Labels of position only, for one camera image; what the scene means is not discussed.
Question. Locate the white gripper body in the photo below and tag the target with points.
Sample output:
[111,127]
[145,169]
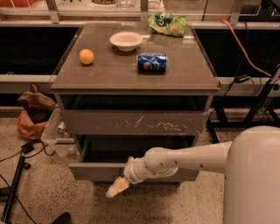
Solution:
[131,171]

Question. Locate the grey drawer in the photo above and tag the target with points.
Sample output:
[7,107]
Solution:
[103,157]
[140,123]

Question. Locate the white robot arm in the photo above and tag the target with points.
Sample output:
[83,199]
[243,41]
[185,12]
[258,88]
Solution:
[250,163]

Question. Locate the grey top drawer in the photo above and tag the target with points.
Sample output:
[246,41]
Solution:
[140,123]

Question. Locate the grey drawer cabinet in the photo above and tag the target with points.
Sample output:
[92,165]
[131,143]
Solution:
[113,81]

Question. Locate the clear plastic bin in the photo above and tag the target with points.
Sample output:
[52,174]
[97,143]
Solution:
[56,136]

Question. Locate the blue pepsi can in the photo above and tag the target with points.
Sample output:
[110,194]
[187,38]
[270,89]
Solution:
[150,61]

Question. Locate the black power adapter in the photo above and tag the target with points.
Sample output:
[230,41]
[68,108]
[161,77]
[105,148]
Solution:
[26,148]

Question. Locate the orange cloth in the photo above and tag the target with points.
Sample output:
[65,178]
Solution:
[28,129]

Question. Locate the orange fruit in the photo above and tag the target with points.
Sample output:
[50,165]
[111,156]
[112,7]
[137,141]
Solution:
[86,57]

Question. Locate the black stand leg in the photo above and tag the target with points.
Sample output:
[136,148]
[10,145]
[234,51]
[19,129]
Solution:
[13,190]

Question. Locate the white bowl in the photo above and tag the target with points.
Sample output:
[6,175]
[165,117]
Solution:
[126,41]

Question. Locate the black power brick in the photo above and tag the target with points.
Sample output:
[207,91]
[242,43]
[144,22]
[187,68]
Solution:
[241,78]

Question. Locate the green chip bag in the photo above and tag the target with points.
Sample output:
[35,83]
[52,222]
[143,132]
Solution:
[165,23]

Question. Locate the black table frame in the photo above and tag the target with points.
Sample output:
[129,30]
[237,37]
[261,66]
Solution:
[259,106]

